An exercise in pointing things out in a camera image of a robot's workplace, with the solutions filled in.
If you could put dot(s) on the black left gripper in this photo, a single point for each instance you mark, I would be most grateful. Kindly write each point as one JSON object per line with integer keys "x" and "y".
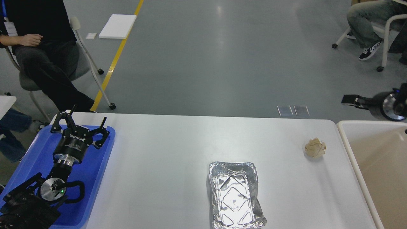
{"x": 75, "y": 139}

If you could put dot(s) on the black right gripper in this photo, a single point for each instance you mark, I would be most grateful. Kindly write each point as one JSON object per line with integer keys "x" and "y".
{"x": 382, "y": 107}

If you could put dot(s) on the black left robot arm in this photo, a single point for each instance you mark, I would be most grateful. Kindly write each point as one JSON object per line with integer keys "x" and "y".
{"x": 34, "y": 203}

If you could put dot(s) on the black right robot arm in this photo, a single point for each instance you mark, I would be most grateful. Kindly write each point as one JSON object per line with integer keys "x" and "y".
{"x": 400, "y": 105}

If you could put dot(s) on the blue plastic tray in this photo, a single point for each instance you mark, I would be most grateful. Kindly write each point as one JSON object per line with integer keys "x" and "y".
{"x": 39, "y": 159}

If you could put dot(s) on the right floor glass tile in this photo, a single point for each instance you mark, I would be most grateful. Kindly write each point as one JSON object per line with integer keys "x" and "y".
{"x": 301, "y": 110}

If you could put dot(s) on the floor glass tile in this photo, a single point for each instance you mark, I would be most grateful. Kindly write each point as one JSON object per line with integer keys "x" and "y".
{"x": 301, "y": 110}
{"x": 285, "y": 110}

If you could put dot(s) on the beige plastic bin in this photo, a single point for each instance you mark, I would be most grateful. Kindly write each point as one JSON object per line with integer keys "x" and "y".
{"x": 378, "y": 154}

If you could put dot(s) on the crumpled brown paper ball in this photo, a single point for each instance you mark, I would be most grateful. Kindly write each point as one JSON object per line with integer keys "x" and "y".
{"x": 315, "y": 148}

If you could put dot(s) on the person in blue jeans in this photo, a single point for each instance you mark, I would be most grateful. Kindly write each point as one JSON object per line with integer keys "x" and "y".
{"x": 15, "y": 121}

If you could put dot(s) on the grey office chair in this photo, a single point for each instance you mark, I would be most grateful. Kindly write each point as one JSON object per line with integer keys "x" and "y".
{"x": 85, "y": 64}

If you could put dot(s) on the left floor glass tile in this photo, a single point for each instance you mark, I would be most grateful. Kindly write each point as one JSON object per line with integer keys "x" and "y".
{"x": 285, "y": 110}

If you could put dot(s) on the white rolling chair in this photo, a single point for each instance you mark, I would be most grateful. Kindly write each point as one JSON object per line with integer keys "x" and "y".
{"x": 381, "y": 28}

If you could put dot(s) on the white side table corner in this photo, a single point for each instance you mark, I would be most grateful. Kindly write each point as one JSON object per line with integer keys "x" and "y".
{"x": 6, "y": 102}

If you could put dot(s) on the seated person in jeans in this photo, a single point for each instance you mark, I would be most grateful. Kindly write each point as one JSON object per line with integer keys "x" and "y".
{"x": 360, "y": 17}

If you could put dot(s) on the small white floor card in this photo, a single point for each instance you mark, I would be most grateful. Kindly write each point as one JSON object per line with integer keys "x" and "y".
{"x": 91, "y": 35}

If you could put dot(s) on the person in black clothes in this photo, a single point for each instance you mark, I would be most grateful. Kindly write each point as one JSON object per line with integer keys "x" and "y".
{"x": 45, "y": 47}

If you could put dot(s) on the white foam board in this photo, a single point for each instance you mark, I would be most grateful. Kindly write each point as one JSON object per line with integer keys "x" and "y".
{"x": 118, "y": 26}

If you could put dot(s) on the aluminium foil tray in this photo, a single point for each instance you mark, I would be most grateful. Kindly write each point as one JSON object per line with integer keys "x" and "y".
{"x": 235, "y": 203}

